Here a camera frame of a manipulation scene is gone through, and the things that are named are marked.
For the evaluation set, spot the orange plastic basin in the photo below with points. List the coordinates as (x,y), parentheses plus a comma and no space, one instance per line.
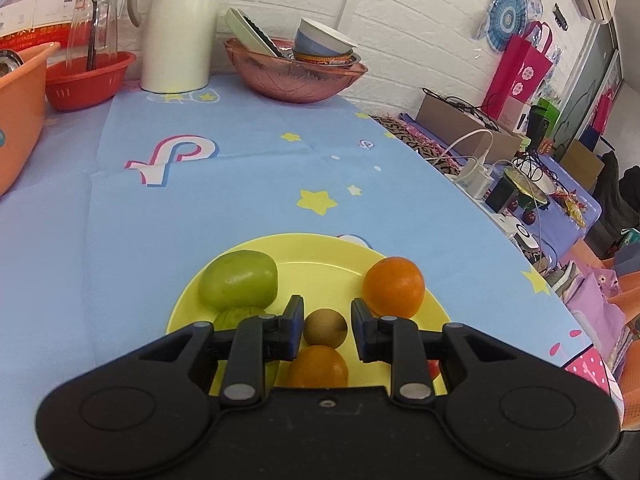
(20,115)

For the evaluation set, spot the purple cloth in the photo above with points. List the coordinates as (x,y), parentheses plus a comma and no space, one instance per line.
(567,185)

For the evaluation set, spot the yellow-orange citrus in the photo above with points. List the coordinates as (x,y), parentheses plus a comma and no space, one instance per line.
(317,367)

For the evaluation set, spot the round green fruit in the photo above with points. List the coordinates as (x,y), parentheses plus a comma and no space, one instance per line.
(232,317)

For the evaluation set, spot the oval green fruit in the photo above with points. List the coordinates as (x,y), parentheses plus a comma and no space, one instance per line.
(239,280)

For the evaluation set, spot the white thermos jug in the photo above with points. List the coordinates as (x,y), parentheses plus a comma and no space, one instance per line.
(177,25)

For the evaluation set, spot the round glass dish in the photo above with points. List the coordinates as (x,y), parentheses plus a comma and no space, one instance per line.
(525,185)

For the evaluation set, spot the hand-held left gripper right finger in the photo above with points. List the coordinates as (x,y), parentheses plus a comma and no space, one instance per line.
(361,332)

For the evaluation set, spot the large orange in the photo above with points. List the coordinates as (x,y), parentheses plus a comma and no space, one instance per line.
(393,287)

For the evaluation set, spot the blue paper fan decoration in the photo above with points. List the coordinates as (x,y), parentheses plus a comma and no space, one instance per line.
(507,15)

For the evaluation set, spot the yellow plastic plate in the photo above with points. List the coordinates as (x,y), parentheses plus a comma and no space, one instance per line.
(320,270)

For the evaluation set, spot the patterned bowl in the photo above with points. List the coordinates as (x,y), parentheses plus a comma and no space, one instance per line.
(325,60)

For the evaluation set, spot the small brown fruit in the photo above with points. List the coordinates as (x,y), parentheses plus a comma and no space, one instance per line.
(325,327)

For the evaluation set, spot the white power strip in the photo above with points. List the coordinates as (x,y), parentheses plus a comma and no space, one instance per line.
(492,210)

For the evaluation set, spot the leopard print cloth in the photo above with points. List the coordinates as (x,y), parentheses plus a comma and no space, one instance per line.
(415,142)

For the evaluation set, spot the white plate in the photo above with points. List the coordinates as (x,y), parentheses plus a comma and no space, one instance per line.
(250,30)

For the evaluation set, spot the metal bowl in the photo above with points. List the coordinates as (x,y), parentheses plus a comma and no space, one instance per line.
(7,60)

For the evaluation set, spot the glass pitcher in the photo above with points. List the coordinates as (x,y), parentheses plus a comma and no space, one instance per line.
(95,25)

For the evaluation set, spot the small blue fan decoration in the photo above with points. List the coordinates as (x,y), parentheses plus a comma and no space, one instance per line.
(536,7)

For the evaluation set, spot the red plastic basket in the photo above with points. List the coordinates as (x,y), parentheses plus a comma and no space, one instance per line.
(85,85)

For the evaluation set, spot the red plum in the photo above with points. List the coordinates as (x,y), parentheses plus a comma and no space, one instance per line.
(434,370)

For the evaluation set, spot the blue star-printed tablecloth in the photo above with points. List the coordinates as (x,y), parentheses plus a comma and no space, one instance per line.
(200,200)

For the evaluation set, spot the black power adapter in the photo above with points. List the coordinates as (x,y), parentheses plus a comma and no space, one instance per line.
(502,194)

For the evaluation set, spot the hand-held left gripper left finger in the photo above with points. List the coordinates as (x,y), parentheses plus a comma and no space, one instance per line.
(294,330)

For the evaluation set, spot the white round device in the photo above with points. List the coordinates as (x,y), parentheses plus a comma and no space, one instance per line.
(523,236)

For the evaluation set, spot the small red fruit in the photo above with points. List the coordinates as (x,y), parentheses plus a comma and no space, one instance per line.
(529,216)
(512,205)

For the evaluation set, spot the small brown cardboard box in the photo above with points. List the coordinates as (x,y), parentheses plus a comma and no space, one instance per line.
(580,157)

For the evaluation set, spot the dark clothing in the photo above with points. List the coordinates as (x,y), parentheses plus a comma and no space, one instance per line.
(620,200)

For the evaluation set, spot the blue and white bowl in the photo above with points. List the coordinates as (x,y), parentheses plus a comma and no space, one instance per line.
(322,40)

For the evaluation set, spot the pink glass bowl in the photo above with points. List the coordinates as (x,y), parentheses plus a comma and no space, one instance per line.
(295,80)

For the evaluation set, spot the pink gift bag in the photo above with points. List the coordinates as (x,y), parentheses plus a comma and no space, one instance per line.
(522,72)

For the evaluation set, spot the white charger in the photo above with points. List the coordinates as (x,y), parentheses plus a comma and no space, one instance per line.
(475,177)

